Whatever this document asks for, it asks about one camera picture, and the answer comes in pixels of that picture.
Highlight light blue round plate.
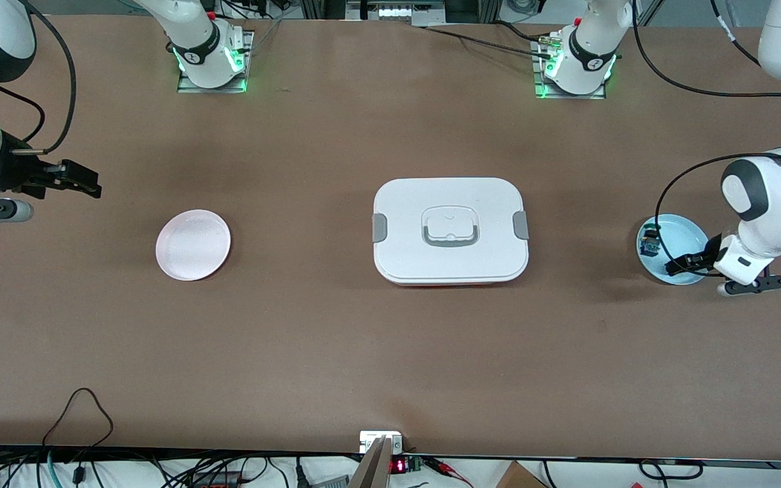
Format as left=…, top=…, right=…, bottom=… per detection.
left=637, top=214, right=711, bottom=285

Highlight pink round plate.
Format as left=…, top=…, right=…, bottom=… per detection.
left=155, top=209, right=232, bottom=281

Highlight white lunch box grey latches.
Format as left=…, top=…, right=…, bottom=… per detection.
left=372, top=178, right=530, bottom=287

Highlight brown cardboard box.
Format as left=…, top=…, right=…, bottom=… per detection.
left=496, top=461, right=548, bottom=488

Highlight white socket block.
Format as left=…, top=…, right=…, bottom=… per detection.
left=359, top=431, right=403, bottom=453

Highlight long black arm cable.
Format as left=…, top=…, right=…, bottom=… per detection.
left=631, top=0, right=781, bottom=102

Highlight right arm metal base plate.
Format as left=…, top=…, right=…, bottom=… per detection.
left=177, top=30, right=254, bottom=94

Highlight thin black looped cable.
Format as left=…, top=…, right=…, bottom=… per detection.
left=41, top=388, right=115, bottom=448

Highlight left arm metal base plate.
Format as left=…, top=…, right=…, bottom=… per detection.
left=533, top=37, right=607, bottom=100

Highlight black cable to arm base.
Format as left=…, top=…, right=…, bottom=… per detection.
left=421, top=20, right=557, bottom=58

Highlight aluminium rail with sockets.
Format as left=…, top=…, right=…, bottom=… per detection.
left=346, top=0, right=447, bottom=26

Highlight grey camera mount bar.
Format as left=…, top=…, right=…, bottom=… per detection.
left=348, top=437, right=393, bottom=488

